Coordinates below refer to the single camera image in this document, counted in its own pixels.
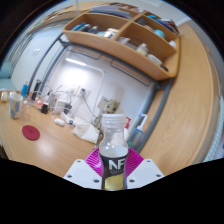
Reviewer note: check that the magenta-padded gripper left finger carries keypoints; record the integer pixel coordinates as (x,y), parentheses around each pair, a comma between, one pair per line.
(81,175)

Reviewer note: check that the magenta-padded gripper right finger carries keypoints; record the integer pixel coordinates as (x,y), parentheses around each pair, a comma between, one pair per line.
(145,173)

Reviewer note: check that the clear juice bottle black label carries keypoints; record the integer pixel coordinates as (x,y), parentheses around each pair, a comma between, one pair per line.
(113,166)

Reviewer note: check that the blue spray bottle white nozzle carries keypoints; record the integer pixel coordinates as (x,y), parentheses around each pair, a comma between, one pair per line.
(136,135)

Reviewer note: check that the crumpled white bag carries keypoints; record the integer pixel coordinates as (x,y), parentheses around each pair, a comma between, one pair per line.
(87,131)

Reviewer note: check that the small white oval case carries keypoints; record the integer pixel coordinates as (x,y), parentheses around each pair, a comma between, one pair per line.
(59,122)

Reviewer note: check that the white power strip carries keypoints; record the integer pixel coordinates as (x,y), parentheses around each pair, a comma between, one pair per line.
(65,117)

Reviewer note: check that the flat round red coaster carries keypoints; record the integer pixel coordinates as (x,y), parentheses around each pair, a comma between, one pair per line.
(31,132)

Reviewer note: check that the wooden wardrobe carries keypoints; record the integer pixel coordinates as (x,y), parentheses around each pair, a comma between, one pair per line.
(190,116)

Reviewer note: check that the brown tree creature figurine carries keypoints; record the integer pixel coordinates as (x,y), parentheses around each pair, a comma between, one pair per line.
(107,105)

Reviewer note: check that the green striped white towel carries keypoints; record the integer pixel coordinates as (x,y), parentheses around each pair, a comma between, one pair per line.
(218,133)

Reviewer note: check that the bread in clear wrapper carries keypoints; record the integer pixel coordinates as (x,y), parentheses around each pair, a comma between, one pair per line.
(4,96)

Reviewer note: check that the white desk lamp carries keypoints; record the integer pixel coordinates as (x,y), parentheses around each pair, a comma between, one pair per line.
(76,62)

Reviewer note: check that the wooden shelf unit with items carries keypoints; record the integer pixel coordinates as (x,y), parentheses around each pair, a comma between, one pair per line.
(133,55)

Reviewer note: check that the teal pillow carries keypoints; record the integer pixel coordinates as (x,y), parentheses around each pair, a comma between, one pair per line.
(5,70)

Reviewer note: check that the long wooden shelf with items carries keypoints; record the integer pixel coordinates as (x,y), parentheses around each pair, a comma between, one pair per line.
(50,16)

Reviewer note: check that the grey metal frame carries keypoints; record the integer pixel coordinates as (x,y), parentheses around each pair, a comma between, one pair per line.
(156,113)

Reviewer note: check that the white wall light switch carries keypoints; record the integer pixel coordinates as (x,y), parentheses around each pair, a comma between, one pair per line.
(35,51)

